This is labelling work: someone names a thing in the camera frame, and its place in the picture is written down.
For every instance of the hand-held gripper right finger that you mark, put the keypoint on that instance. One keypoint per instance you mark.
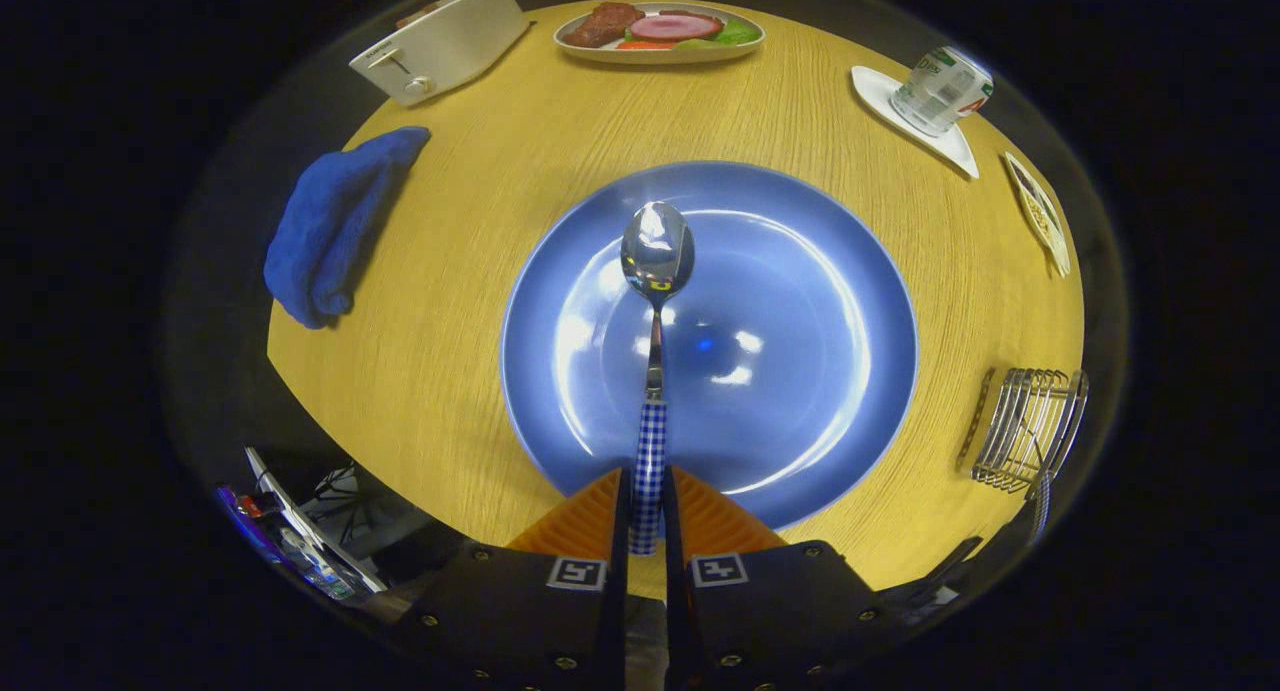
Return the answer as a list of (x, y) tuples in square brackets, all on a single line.
[(780, 621)]

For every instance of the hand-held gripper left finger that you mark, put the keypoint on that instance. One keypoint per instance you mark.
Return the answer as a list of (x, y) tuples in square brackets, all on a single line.
[(520, 621)]

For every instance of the lit screen device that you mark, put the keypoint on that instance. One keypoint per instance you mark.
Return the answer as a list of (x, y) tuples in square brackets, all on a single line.
[(300, 541)]

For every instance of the blue round plate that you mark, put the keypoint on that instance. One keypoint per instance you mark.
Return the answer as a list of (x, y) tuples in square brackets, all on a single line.
[(800, 321)]

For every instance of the blue folded cloth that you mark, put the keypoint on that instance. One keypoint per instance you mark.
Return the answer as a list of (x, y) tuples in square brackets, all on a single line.
[(330, 221)]

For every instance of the white divided bean tray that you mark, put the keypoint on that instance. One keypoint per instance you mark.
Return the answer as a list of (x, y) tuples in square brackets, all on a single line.
[(1040, 216)]

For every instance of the white square coaster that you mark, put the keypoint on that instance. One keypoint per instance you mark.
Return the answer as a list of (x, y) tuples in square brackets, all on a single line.
[(872, 89)]

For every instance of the clear plastic bottle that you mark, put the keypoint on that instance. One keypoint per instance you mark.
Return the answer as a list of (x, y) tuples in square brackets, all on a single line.
[(940, 91)]

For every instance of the white toaster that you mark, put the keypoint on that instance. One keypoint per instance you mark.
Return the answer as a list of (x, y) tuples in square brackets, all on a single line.
[(440, 46)]

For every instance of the plate of toy food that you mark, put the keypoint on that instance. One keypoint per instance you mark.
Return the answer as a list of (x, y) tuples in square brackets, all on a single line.
[(660, 31)]

